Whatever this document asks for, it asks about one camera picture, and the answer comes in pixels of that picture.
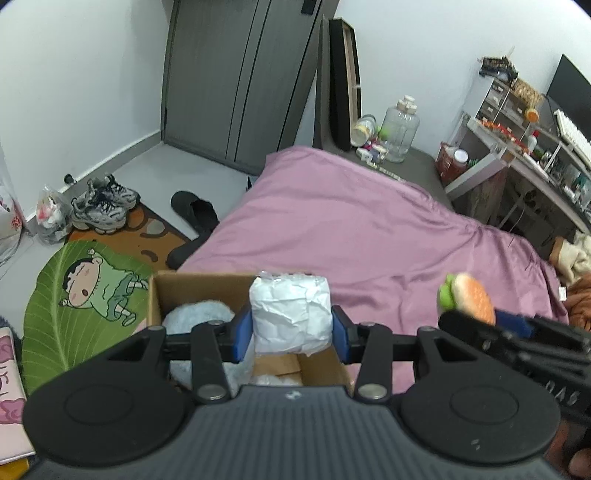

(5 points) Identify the black framed shallow box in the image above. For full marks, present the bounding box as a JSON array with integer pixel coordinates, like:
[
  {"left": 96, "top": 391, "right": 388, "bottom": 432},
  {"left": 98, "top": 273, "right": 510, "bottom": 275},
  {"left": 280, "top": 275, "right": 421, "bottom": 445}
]
[{"left": 327, "top": 18, "right": 364, "bottom": 151}]

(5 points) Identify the white red-print bag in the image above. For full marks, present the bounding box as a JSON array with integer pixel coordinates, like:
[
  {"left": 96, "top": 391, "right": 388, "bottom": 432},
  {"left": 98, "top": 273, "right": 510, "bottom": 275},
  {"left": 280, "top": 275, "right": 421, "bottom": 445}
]
[{"left": 0, "top": 184, "right": 25, "bottom": 265}]

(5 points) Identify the clear plastic water jug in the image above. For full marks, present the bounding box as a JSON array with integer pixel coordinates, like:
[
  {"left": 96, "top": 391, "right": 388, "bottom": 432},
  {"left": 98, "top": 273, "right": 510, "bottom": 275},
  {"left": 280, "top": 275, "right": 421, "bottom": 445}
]
[{"left": 380, "top": 95, "right": 421, "bottom": 163}]

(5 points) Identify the white drawer organizer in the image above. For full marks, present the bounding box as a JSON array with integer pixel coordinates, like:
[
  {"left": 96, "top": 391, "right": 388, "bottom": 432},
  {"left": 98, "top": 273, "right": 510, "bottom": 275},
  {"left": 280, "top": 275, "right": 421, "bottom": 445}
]
[{"left": 475, "top": 76, "right": 544, "bottom": 131}]

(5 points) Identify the white package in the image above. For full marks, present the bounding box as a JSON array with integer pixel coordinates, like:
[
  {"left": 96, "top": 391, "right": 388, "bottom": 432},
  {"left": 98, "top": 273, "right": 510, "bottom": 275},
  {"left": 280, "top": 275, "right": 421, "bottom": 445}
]
[{"left": 249, "top": 271, "right": 334, "bottom": 357}]

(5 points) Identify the grey sneaker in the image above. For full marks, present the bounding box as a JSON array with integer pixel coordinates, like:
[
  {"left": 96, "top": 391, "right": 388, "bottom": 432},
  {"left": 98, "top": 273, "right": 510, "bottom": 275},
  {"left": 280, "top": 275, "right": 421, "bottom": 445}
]
[
  {"left": 71, "top": 193, "right": 129, "bottom": 232},
  {"left": 85, "top": 175, "right": 141, "bottom": 214}
]

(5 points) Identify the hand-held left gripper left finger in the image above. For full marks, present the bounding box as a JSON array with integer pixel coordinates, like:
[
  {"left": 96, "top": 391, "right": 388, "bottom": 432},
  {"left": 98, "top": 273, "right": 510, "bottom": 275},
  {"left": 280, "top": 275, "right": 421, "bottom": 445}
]
[{"left": 95, "top": 308, "right": 254, "bottom": 403}]

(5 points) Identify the hamburger plush toy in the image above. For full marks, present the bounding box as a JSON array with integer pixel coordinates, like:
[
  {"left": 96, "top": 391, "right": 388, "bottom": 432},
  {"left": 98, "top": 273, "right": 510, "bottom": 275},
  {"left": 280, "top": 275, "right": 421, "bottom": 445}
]
[{"left": 438, "top": 272, "right": 498, "bottom": 326}]

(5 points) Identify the white desk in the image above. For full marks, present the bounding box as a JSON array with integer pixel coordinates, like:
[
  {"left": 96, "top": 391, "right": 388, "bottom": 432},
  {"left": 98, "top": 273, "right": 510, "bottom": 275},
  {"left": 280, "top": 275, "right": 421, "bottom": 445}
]
[{"left": 444, "top": 112, "right": 591, "bottom": 241}]

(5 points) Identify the purple bed sheet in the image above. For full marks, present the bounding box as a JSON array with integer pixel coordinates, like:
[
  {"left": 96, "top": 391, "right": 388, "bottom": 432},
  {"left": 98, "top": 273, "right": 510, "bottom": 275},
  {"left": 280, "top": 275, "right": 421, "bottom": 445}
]
[{"left": 177, "top": 146, "right": 572, "bottom": 396}]

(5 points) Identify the black computer monitor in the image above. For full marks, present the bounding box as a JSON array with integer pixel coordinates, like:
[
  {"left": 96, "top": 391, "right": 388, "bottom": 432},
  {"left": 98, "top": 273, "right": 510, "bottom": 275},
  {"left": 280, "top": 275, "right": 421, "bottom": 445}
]
[{"left": 547, "top": 54, "right": 591, "bottom": 124}]

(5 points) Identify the clear plastic bag with trash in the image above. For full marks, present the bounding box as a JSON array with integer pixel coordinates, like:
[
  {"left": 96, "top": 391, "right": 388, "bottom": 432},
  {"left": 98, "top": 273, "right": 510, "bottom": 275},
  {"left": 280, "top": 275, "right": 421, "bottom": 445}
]
[{"left": 35, "top": 184, "right": 75, "bottom": 246}]

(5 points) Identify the brown spotted rug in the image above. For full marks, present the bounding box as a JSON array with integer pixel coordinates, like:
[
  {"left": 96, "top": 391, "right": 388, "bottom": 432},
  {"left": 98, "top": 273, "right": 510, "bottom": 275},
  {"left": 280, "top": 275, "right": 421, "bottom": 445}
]
[{"left": 66, "top": 200, "right": 193, "bottom": 274}]

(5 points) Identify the white keyboard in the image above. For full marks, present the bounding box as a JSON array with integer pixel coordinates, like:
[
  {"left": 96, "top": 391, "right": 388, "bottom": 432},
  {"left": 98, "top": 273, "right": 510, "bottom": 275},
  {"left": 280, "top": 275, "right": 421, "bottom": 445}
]
[{"left": 553, "top": 109, "right": 591, "bottom": 168}]

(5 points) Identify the red basket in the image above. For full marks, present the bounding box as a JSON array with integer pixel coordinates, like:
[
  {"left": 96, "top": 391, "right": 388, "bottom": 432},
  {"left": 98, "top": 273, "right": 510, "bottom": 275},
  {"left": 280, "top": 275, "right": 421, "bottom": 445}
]
[{"left": 436, "top": 141, "right": 470, "bottom": 186}]

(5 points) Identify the grey wardrobe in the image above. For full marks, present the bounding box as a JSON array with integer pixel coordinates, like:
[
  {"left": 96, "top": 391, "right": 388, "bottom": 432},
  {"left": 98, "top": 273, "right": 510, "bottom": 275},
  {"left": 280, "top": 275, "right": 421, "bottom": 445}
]
[{"left": 161, "top": 0, "right": 341, "bottom": 175}]

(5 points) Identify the pink printed cushion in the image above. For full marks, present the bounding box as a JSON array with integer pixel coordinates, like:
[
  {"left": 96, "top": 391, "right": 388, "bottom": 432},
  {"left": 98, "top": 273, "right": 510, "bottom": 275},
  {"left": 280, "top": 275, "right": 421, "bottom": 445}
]
[{"left": 0, "top": 325, "right": 36, "bottom": 463}]

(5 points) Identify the green leaf cartoon mat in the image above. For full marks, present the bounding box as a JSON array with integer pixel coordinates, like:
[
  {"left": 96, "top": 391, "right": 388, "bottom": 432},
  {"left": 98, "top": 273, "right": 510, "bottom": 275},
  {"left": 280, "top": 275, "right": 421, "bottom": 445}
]
[{"left": 20, "top": 239, "right": 156, "bottom": 396}]

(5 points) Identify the fluffy grey-blue plush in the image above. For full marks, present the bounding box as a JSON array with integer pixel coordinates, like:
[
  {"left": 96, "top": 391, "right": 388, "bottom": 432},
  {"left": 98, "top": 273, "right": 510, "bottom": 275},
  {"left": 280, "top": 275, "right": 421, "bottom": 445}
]
[{"left": 161, "top": 299, "right": 254, "bottom": 397}]

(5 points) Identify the tin can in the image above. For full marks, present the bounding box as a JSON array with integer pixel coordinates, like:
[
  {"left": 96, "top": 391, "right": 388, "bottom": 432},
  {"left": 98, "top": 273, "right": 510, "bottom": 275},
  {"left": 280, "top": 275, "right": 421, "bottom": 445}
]
[{"left": 351, "top": 115, "right": 378, "bottom": 148}]

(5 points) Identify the person's right hand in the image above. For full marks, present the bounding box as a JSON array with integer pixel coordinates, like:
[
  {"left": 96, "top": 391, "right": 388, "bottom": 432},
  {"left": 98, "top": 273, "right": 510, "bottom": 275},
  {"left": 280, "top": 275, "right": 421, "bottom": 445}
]
[{"left": 551, "top": 418, "right": 591, "bottom": 480}]

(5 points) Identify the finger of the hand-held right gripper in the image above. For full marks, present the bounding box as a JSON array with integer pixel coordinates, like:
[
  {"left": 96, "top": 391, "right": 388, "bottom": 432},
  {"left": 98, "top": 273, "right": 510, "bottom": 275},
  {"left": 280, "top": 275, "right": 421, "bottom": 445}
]
[
  {"left": 495, "top": 311, "right": 591, "bottom": 345},
  {"left": 438, "top": 309, "right": 591, "bottom": 380}
]

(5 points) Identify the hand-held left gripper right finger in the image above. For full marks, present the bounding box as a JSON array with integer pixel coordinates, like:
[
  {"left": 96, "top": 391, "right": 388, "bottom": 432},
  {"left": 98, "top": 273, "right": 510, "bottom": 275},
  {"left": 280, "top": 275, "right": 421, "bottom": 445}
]
[{"left": 331, "top": 305, "right": 462, "bottom": 402}]

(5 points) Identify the brown cardboard box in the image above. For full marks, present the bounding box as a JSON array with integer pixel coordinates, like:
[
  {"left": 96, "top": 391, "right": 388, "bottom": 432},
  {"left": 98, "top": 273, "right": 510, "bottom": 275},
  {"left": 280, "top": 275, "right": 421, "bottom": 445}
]
[{"left": 147, "top": 271, "right": 355, "bottom": 398}]

